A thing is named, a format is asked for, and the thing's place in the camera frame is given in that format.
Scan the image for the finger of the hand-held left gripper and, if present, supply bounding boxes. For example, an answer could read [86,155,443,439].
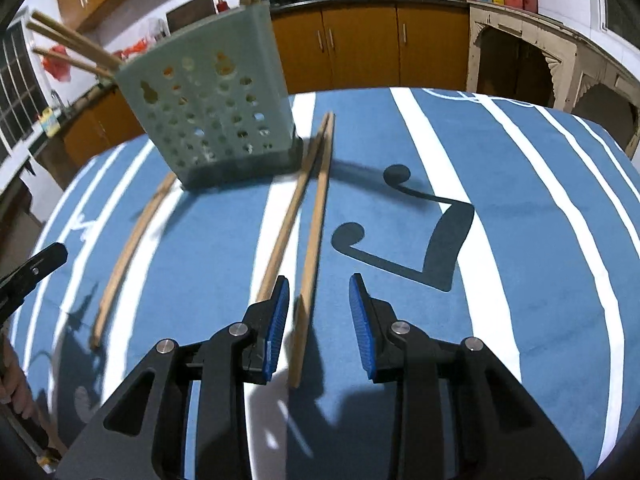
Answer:
[0,242,68,324]

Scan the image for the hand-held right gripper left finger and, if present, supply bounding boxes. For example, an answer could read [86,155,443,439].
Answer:
[55,275,291,480]

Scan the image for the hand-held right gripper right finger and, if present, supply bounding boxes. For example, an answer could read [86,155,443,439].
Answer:
[348,272,586,480]

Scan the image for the green perforated utensil holder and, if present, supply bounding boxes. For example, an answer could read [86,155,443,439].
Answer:
[114,1,304,192]

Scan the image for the person's left hand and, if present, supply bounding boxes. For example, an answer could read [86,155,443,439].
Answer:
[0,335,37,421]

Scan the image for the yellow detergent bottle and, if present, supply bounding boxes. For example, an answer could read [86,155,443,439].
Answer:
[39,106,60,136]

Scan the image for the barred window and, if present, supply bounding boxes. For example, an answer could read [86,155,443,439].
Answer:
[0,20,48,161]
[585,0,640,46]

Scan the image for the blue white striped tablecloth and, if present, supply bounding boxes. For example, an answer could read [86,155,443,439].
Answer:
[10,86,640,480]

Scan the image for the hanging red plastic bag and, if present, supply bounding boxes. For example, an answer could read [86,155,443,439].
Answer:
[41,45,73,82]

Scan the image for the crumpled red plastic bag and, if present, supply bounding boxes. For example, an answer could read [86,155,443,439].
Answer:
[112,42,151,61]

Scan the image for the wooden lower kitchen cabinets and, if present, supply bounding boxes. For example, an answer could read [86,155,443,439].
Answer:
[60,2,471,176]

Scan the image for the dark cutting board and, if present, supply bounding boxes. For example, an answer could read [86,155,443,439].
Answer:
[166,0,216,36]

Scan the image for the beige wooden cabinet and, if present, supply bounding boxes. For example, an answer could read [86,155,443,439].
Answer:
[467,0,640,161]

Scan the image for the black kitchen countertop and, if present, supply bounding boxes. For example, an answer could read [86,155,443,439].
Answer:
[20,0,473,171]

